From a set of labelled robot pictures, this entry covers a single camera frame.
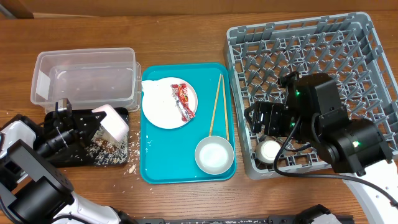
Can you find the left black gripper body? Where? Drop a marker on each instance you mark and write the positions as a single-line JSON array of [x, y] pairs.
[[71, 124]]

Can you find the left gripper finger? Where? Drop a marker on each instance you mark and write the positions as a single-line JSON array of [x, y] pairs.
[[87, 133], [87, 116]]

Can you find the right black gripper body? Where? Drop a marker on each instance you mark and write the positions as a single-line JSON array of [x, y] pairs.
[[278, 121]]

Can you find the rice and food scraps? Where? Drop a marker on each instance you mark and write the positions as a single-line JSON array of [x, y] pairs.
[[106, 154]]

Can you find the small pink plate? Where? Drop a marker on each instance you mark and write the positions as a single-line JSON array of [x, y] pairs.
[[114, 127]]

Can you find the white paper cup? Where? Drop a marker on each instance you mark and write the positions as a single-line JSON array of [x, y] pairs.
[[266, 151]]

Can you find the grey bowl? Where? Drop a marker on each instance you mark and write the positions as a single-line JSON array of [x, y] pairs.
[[214, 155]]

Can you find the white napkin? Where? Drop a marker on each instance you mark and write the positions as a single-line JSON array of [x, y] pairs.
[[150, 89]]

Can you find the large white plate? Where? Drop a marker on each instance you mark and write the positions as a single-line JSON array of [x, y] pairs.
[[164, 113]]

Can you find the red snack wrapper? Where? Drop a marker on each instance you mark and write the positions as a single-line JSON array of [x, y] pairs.
[[180, 94]]

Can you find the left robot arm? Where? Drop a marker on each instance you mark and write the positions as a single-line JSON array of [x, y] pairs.
[[33, 190]]

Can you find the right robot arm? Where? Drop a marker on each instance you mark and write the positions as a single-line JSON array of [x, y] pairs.
[[356, 149]]

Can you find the black plastic tray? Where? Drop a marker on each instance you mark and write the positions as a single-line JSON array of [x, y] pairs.
[[73, 155]]

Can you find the clear plastic bin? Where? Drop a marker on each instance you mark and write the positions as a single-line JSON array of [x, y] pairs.
[[88, 78]]

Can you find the right wooden chopstick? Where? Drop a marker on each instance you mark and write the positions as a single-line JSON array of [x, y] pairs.
[[225, 108]]

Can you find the wooden chopstick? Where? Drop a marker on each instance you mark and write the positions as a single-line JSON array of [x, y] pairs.
[[215, 105], [225, 108]]

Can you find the left wooden chopstick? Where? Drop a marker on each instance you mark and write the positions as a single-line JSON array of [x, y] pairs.
[[215, 105]]

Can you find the teal plastic serving tray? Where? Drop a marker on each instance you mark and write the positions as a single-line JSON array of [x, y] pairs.
[[167, 155]]

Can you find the grey plastic dish rack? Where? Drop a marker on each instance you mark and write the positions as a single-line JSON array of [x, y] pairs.
[[346, 46]]

